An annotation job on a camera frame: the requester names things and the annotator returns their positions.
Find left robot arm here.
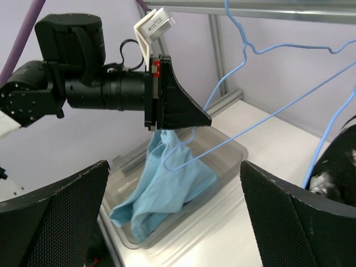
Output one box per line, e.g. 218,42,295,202
1,13,212,130

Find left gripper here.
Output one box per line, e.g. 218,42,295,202
144,54,212,131

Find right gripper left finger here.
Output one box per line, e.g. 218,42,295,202
1,160,110,267

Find light blue wire hanger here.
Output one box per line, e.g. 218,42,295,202
164,0,356,171

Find light blue trousers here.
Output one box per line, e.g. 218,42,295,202
110,130,218,242

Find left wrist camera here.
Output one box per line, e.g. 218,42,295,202
133,7,175,71

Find aluminium hanging rail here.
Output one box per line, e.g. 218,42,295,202
146,0,355,24

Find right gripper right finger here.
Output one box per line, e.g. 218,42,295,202
240,161,355,267

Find black white patterned garment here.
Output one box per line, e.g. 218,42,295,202
306,116,355,206

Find clear plastic bin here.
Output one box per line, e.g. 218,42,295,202
98,126,249,250

